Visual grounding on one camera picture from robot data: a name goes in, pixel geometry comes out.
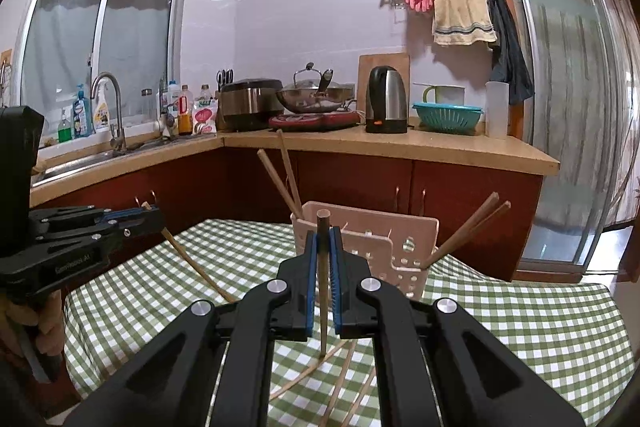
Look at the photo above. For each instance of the green checked tablecloth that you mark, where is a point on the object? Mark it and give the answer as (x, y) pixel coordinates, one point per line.
(500, 332)

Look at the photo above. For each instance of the wooden knife block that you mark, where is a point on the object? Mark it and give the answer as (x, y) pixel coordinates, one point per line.
(220, 112)

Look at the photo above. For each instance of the beige kitchen countertop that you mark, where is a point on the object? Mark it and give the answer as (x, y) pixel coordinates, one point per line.
(400, 147)

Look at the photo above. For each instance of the pink and white pouch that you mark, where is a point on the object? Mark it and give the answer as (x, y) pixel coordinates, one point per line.
(205, 117)

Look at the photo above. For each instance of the red-brown base cabinets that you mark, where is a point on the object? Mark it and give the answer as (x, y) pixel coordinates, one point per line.
(360, 187)

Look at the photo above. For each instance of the green mug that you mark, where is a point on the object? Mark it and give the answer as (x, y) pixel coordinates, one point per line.
(450, 94)

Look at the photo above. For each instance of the white plastic bottle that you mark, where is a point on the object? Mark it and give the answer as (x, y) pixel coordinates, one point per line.
(173, 99)

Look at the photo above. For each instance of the black and steel kettle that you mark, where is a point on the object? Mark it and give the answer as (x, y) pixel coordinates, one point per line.
(386, 99)

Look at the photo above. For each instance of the amber oil bottle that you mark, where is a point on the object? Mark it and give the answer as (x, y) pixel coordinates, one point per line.
(185, 117)

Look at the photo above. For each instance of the steel wok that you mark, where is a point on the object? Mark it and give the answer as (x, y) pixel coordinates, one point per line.
(315, 102)

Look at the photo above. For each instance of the black and steel rice cooker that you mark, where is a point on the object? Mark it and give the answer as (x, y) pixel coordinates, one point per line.
(250, 104)

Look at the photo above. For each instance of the green soap bottle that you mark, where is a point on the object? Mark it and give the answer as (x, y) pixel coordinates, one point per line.
(65, 132)

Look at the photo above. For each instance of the teal plastic colander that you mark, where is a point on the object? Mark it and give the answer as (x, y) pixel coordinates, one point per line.
(447, 117)

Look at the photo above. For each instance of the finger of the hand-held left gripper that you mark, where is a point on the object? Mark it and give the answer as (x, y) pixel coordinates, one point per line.
(145, 224)
(75, 216)

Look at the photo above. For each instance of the long bamboo chopstick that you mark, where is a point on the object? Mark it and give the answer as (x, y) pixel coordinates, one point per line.
(275, 179)
(200, 269)
(289, 167)
(492, 216)
(323, 257)

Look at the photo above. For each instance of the person's left hand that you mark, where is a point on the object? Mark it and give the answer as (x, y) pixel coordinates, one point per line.
(50, 327)

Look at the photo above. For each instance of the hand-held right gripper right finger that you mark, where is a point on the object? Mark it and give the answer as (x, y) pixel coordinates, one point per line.
(336, 277)

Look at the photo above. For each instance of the pile of wooden chopsticks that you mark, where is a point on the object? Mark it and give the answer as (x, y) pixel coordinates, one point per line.
(338, 386)

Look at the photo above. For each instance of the blue detergent bottle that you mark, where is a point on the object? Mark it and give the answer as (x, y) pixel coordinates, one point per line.
(81, 114)

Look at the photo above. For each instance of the white spray bottle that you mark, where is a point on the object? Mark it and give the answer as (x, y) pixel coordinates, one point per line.
(101, 109)

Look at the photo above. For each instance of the red induction cooker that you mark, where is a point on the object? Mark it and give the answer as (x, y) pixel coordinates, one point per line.
(315, 121)

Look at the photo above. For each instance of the beige towel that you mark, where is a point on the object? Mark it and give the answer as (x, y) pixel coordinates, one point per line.
(462, 9)

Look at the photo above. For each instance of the clear plastic bottle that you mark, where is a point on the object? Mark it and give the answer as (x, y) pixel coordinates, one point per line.
(205, 93)

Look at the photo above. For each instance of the white translucent cup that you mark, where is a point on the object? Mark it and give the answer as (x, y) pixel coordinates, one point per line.
(497, 109)

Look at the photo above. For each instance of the small steel tap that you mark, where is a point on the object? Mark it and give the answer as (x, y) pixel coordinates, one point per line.
(167, 122)

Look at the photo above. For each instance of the aluminium sliding window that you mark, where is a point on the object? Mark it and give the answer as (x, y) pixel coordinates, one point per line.
(135, 42)

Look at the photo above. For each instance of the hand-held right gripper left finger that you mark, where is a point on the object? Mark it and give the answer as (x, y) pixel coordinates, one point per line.
(311, 277)

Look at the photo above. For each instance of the pink perforated chopstick holder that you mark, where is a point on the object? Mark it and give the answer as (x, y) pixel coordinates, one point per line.
(400, 257)

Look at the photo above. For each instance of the glass wok lid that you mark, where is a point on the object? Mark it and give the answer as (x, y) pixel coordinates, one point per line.
(307, 82)

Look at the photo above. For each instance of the tall steel kitchen faucet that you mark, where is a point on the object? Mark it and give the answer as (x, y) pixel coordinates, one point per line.
(118, 122)

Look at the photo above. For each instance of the stainless steel sink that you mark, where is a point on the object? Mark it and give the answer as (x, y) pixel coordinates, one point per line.
(75, 162)

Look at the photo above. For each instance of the dark grey cloth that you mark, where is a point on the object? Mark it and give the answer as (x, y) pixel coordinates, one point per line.
(510, 57)

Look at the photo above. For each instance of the wooden cutting board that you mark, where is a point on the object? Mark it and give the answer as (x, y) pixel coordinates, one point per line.
(367, 62)

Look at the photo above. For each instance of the sliding glass door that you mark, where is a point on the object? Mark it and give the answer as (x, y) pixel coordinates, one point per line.
(565, 107)

